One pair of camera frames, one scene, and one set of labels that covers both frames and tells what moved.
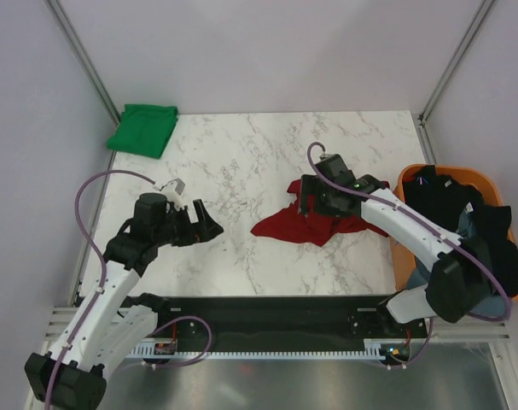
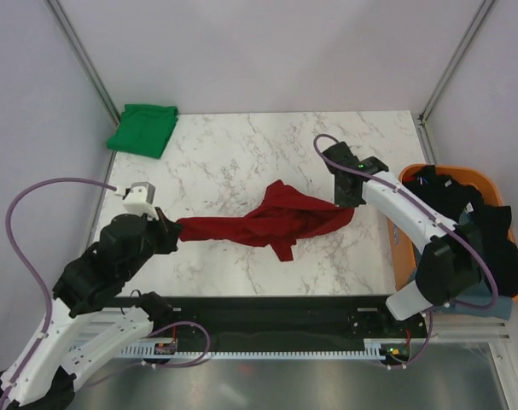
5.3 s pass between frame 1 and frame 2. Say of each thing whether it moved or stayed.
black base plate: stayed
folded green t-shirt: stayed
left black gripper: moved
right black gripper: moved
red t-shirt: moved
